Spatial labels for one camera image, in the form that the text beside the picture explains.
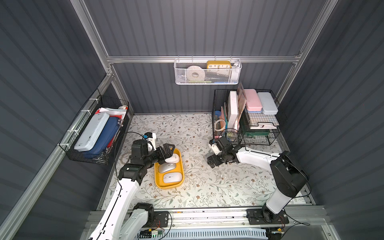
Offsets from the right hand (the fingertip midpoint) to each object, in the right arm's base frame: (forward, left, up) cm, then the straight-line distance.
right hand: (218, 161), depth 92 cm
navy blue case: (-2, +54, +31) cm, 62 cm away
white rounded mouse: (+1, +27, +2) cm, 27 cm away
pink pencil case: (+28, -22, +23) cm, 42 cm away
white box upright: (+21, -10, +12) cm, 27 cm away
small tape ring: (+24, -3, +2) cm, 24 cm away
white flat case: (-4, +59, +34) cm, 68 cm away
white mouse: (-11, +27, 0) cm, 29 cm away
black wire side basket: (+17, +59, +29) cm, 68 cm away
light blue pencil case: (+29, -32, +20) cm, 48 cm away
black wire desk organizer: (+20, -16, +20) cm, 32 cm away
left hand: (-3, +28, +19) cm, 34 cm away
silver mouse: (-4, +33, -1) cm, 33 cm away
